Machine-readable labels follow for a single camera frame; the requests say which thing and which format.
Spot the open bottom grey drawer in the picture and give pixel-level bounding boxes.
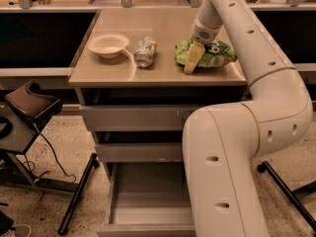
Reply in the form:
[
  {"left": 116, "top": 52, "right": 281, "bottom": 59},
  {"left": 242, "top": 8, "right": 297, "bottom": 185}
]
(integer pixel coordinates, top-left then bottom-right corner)
[{"left": 97, "top": 162, "right": 196, "bottom": 237}]

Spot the dark brown cradle holder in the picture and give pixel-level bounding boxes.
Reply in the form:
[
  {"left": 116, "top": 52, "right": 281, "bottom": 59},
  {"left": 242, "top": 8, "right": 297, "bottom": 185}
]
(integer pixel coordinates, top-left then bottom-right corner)
[{"left": 5, "top": 80, "right": 62, "bottom": 127}]

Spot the black side stand table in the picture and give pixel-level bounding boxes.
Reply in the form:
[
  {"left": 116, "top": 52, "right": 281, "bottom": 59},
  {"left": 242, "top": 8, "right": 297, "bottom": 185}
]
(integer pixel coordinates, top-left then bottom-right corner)
[{"left": 0, "top": 106, "right": 77, "bottom": 194}]

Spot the black base leg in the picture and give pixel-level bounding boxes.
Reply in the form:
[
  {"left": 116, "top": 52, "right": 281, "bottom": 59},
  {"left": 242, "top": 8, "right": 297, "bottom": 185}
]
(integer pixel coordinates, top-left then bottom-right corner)
[
  {"left": 57, "top": 153, "right": 99, "bottom": 236},
  {"left": 257, "top": 161, "right": 316, "bottom": 234}
]

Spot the middle grey drawer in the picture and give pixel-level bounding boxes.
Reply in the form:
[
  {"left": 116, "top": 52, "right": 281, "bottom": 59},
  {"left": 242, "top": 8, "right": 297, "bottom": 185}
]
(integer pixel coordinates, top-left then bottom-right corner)
[{"left": 95, "top": 142, "right": 183, "bottom": 163}]

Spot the grey drawer cabinet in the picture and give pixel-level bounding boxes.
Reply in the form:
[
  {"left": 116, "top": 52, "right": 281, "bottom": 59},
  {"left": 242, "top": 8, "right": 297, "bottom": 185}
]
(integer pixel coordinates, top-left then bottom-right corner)
[{"left": 67, "top": 7, "right": 251, "bottom": 237}]

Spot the black left base leg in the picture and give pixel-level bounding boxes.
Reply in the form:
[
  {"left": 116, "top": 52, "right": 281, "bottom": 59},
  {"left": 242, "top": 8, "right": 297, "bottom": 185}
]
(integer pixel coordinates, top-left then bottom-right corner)
[{"left": 57, "top": 153, "right": 99, "bottom": 236}]

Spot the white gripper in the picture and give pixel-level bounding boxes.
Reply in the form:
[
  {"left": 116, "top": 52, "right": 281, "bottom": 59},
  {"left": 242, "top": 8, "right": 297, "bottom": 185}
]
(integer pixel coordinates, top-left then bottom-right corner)
[{"left": 184, "top": 17, "right": 222, "bottom": 74}]

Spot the white paper bowl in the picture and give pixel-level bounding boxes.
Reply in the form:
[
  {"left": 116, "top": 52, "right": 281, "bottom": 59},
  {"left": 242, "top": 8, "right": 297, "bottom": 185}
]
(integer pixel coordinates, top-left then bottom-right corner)
[{"left": 88, "top": 34, "right": 129, "bottom": 59}]

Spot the crushed aluminium soda can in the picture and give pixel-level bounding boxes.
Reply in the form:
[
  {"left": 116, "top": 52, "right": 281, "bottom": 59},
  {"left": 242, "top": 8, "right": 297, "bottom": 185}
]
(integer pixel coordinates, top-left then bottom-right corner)
[{"left": 133, "top": 37, "right": 157, "bottom": 68}]

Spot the black right base leg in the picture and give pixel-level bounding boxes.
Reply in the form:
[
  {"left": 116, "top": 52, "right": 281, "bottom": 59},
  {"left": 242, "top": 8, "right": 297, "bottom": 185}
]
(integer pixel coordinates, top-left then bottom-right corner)
[{"left": 257, "top": 161, "right": 316, "bottom": 234}]

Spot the green rice chip bag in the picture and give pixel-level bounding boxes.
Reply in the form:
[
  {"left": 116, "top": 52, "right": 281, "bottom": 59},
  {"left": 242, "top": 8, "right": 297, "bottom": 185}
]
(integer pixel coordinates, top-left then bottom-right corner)
[{"left": 175, "top": 39, "right": 237, "bottom": 69}]

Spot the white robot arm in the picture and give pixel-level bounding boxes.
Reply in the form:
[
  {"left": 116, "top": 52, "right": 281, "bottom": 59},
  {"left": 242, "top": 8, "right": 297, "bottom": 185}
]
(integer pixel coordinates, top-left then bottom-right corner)
[{"left": 183, "top": 0, "right": 313, "bottom": 237}]

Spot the black cable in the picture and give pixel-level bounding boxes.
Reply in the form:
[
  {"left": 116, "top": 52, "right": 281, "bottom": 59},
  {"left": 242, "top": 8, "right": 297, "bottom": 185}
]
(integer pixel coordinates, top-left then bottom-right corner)
[{"left": 19, "top": 121, "right": 77, "bottom": 185}]

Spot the top grey drawer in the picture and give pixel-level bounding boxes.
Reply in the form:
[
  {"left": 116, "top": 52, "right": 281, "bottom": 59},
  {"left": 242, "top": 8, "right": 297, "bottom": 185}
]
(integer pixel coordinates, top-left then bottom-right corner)
[{"left": 80, "top": 105, "right": 198, "bottom": 131}]

